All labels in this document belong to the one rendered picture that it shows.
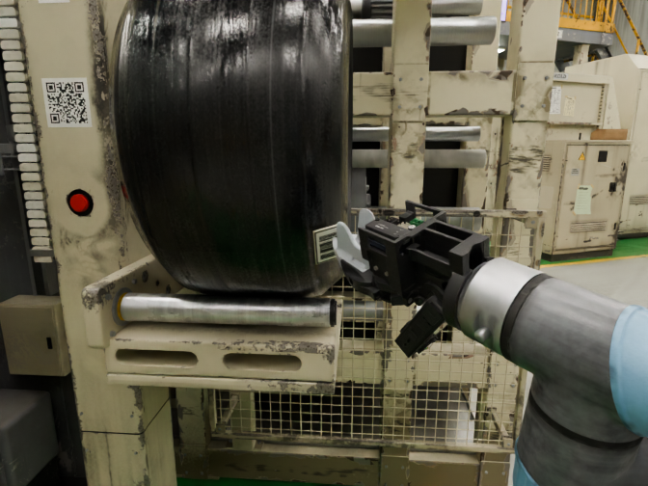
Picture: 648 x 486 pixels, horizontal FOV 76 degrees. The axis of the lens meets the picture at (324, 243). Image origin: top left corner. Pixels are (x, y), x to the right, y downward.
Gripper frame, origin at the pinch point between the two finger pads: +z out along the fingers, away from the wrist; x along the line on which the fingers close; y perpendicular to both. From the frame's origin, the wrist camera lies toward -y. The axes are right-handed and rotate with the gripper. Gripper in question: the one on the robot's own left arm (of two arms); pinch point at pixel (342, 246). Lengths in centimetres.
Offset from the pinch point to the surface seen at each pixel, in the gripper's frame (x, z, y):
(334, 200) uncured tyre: -1.2, 1.6, 5.6
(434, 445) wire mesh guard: -27, 16, -88
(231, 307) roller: 12.2, 15.2, -10.2
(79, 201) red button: 23.1, 40.1, 6.5
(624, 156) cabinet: -453, 131, -177
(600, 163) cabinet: -422, 141, -174
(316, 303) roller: 1.9, 7.4, -12.1
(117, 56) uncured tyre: 12.7, 19.7, 26.0
